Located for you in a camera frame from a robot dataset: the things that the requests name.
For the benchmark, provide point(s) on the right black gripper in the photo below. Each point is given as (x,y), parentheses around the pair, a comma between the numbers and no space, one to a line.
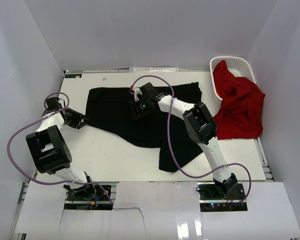
(135,115)

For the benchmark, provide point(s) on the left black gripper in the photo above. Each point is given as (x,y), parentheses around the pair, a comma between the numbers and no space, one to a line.
(77,123)

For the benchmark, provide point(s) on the black t shirt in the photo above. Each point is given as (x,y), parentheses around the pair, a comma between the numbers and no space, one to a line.
(108,109)

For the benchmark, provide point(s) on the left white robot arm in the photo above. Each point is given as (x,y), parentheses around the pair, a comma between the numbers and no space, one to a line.
(50,152)

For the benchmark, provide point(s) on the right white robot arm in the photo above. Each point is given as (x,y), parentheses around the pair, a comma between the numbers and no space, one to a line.
(200,127)

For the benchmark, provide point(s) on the small label sticker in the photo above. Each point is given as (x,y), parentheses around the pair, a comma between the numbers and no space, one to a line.
(73,76)

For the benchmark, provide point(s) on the red t shirt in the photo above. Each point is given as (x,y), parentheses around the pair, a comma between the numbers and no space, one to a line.
(240,113)

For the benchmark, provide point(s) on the white plastic basket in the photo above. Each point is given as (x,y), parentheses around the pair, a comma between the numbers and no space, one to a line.
(238,66)

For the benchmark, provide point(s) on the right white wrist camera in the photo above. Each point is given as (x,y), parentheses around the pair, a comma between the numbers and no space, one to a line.
(136,92)

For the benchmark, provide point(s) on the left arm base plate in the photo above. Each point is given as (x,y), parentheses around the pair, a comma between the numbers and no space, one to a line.
(93,199)

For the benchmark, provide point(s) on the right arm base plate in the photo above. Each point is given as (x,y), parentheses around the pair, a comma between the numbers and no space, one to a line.
(211,199)

